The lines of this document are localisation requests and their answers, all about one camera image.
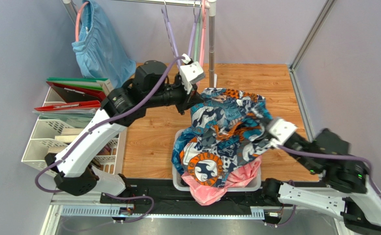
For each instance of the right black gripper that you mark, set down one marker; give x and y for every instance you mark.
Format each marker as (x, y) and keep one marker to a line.
(289, 140)

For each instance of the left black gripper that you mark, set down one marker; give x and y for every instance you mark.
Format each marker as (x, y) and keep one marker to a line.
(189, 101)

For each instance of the patterned blue orange shorts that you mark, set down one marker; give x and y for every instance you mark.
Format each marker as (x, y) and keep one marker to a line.
(227, 132)

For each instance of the purple notched hanger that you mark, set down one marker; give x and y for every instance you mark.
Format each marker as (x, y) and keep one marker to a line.
(169, 30)

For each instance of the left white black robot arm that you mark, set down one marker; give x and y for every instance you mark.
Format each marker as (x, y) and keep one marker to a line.
(149, 88)

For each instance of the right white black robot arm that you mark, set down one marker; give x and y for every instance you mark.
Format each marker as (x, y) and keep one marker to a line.
(360, 206)

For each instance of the green hanger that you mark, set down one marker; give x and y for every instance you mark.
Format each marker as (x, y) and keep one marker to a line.
(197, 37)

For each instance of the pink shorts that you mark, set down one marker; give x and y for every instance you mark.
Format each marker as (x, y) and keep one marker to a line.
(240, 178)

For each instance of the purple plain hanger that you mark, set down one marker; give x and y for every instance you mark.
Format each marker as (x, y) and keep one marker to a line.
(193, 32)

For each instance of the pink hanger on rack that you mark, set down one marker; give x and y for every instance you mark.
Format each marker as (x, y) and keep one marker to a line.
(202, 32)

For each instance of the light blue hung shorts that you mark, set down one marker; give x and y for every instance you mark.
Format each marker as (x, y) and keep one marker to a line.
(99, 51)

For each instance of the pink hanger holding shorts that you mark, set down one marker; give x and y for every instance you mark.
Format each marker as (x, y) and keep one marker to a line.
(78, 19)

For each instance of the white rack base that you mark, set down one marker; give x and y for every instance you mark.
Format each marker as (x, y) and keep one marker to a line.
(213, 78)

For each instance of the white laundry basket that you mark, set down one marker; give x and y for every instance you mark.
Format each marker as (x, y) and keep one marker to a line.
(252, 186)

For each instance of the red flat folder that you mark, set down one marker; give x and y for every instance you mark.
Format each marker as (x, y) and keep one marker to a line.
(84, 105)

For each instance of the green folder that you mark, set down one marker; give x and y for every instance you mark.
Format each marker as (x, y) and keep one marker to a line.
(99, 84)

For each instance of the metal clothes rack pole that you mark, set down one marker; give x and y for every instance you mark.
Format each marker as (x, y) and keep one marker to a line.
(211, 19)

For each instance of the red clipboard folder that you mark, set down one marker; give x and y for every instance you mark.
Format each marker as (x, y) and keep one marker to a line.
(71, 94)

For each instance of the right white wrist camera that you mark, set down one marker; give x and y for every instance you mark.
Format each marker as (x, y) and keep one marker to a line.
(280, 131)

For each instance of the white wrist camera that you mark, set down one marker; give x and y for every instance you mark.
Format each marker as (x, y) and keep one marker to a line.
(191, 73)
(280, 131)

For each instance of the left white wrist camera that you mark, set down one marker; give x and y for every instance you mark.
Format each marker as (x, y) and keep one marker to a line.
(191, 73)

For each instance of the slotted cable duct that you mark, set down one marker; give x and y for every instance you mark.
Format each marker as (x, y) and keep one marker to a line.
(254, 213)

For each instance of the metal clothes rack rail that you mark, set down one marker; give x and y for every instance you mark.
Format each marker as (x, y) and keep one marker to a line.
(190, 3)

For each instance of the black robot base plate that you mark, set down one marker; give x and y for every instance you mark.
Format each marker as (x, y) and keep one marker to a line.
(162, 197)

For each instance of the aluminium frame post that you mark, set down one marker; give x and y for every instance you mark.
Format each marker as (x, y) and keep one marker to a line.
(321, 18)

